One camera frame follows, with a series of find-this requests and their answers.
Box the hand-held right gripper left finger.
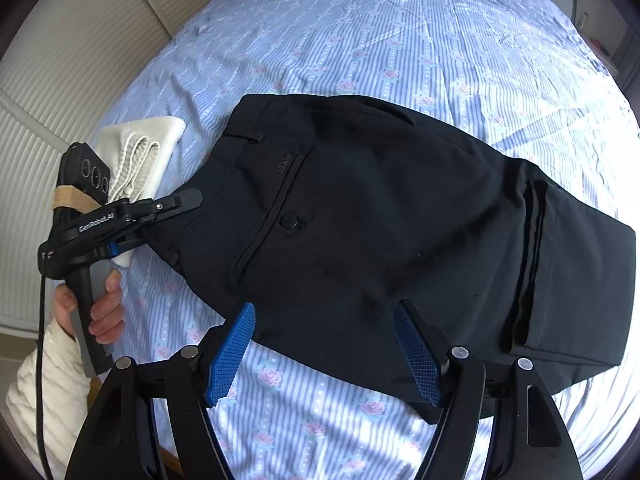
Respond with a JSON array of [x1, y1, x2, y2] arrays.
[[65, 302, 257, 480]]

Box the person's left hand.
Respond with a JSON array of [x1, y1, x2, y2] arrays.
[[54, 267, 127, 346]]

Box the person's left forearm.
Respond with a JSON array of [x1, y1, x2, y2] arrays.
[[5, 322, 93, 480]]

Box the bed with blue floral sheet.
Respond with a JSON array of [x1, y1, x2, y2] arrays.
[[65, 0, 640, 480]]

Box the black cable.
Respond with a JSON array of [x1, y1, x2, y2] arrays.
[[36, 260, 56, 480]]

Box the white louvred wardrobe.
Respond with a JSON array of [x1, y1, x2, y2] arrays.
[[0, 0, 246, 331]]

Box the cream folded garment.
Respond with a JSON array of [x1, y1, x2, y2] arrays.
[[95, 116, 187, 269]]

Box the black pants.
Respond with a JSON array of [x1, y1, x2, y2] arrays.
[[142, 94, 637, 426]]

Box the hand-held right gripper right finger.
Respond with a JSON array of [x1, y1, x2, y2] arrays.
[[394, 300, 583, 480]]

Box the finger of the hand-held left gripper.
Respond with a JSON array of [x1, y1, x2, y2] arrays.
[[117, 186, 204, 224], [106, 225, 152, 257]]

